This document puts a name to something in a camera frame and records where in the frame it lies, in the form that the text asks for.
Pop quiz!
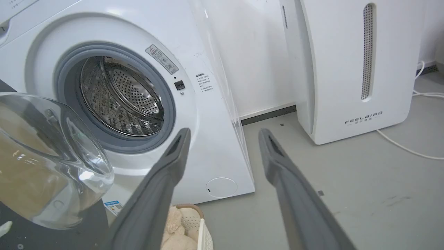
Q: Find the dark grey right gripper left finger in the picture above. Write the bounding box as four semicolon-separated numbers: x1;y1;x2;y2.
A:
103;127;191;250

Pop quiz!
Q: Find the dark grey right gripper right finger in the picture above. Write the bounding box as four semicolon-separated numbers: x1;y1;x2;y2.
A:
258;128;358;250

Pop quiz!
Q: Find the white front-load washing machine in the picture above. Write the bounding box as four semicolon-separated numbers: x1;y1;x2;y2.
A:
0;0;256;216

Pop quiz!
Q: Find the washing machine glass door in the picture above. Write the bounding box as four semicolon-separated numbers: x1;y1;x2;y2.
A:
0;80;115;250

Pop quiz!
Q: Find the beige cloth in basket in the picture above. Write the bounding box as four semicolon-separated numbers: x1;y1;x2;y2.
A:
161;205;198;250

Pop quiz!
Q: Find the beige laundry basket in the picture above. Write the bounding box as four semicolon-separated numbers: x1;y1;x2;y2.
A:
175;203;214;250

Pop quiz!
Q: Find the white air purifier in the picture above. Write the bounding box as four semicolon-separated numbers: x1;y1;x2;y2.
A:
280;0;426;145

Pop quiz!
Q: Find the white power cable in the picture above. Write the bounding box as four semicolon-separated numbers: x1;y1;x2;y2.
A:
376;61;444;160

